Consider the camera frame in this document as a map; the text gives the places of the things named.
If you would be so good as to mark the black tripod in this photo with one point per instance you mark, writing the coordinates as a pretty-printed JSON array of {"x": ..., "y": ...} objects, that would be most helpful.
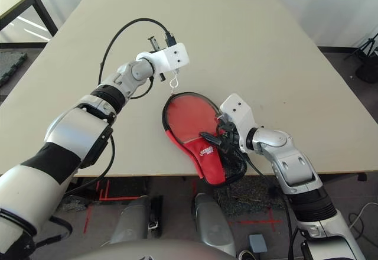
[{"x": 369, "y": 71}]

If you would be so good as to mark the grey floor pedal box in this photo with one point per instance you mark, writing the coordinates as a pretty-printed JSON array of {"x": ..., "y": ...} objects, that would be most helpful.
[{"x": 257, "y": 242}]

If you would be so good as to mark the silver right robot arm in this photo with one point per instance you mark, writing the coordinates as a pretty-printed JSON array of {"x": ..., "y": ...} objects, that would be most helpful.
[{"x": 295, "y": 165}]

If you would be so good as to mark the red ping-pong paddle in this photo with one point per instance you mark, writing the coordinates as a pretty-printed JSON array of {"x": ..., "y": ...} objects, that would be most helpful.
[{"x": 189, "y": 115}]

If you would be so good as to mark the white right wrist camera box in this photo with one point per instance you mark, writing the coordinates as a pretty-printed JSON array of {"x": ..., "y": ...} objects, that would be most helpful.
[{"x": 239, "y": 109}]

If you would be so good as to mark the grey robot right leg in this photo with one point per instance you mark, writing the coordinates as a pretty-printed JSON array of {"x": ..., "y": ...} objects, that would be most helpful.
[{"x": 212, "y": 224}]

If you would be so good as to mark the black red paddle case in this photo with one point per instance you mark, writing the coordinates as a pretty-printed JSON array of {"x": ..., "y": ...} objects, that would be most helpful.
[{"x": 209, "y": 165}]

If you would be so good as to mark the dark speckled floor mat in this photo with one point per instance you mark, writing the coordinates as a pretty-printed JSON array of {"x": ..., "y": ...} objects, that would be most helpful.
[
  {"x": 74, "y": 204},
  {"x": 251, "y": 201}
]

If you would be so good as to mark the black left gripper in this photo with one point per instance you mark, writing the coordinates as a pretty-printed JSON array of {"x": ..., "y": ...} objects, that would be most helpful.
[{"x": 156, "y": 44}]

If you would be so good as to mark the beige side table black frame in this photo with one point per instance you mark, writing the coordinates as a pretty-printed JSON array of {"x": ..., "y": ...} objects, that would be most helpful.
[{"x": 14, "y": 3}]

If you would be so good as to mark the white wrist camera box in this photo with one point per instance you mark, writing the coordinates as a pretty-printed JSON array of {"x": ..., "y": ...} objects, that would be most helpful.
[
  {"x": 174, "y": 57},
  {"x": 239, "y": 109}
]

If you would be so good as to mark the grey robot left leg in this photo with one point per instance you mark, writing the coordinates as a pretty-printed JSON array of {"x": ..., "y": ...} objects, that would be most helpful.
[{"x": 136, "y": 218}]

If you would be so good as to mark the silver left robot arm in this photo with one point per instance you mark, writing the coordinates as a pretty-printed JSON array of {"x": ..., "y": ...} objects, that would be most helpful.
[{"x": 74, "y": 124}]

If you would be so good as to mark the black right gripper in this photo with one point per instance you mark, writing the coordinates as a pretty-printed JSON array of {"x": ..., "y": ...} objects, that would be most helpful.
[{"x": 230, "y": 139}]

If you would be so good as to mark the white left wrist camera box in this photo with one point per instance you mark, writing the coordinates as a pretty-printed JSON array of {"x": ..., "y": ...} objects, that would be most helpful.
[{"x": 174, "y": 57}]

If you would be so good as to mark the grey robot torso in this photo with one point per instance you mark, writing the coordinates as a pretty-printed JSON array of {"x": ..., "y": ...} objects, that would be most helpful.
[{"x": 153, "y": 251}]

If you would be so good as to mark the grey foam floor mat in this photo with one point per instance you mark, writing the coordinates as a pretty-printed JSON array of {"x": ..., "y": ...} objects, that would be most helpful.
[{"x": 10, "y": 68}]

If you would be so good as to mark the grey robot leg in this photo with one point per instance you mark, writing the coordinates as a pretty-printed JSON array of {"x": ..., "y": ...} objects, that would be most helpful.
[
  {"x": 136, "y": 218},
  {"x": 212, "y": 224}
]

